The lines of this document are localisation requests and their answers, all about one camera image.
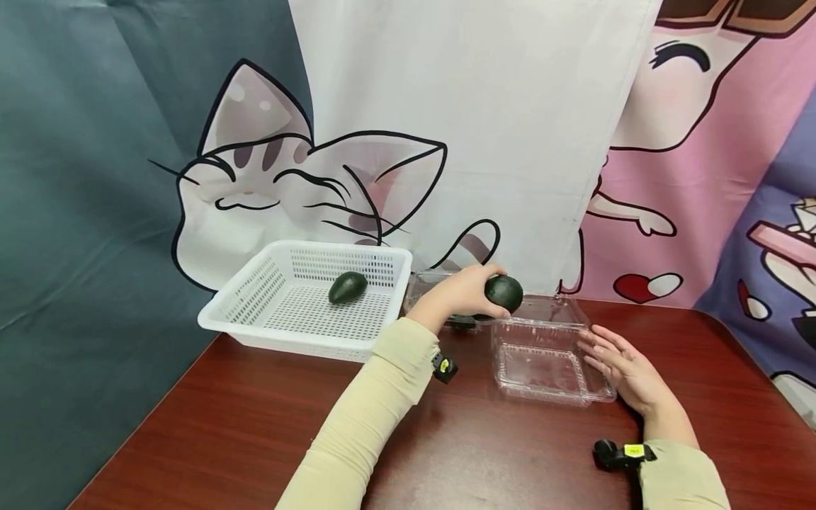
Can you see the person's right fingers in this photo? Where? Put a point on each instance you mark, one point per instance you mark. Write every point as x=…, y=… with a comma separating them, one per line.
x=605, y=340

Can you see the person's right hand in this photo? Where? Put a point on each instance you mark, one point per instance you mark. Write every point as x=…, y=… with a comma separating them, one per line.
x=634, y=379

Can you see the person's left hand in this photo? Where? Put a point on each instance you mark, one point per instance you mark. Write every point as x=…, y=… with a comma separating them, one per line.
x=452, y=296

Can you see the person's left forearm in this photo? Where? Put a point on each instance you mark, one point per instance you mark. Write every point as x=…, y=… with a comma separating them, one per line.
x=370, y=411

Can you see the person's left fingers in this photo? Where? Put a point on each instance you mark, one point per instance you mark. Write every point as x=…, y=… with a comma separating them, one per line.
x=488, y=270

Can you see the white plastic mesh basket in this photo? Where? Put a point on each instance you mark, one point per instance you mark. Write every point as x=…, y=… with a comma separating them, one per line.
x=299, y=312

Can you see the person's right thumb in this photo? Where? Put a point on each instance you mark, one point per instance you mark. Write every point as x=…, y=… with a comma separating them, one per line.
x=597, y=368

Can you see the person's left thumb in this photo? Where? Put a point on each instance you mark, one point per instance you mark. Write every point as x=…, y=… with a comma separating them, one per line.
x=497, y=313

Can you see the person's right forearm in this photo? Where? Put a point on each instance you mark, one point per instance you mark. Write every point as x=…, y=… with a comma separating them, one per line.
x=679, y=467

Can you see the dark green avocado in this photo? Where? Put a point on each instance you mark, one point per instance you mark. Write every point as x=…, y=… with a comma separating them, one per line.
x=505, y=292
x=347, y=287

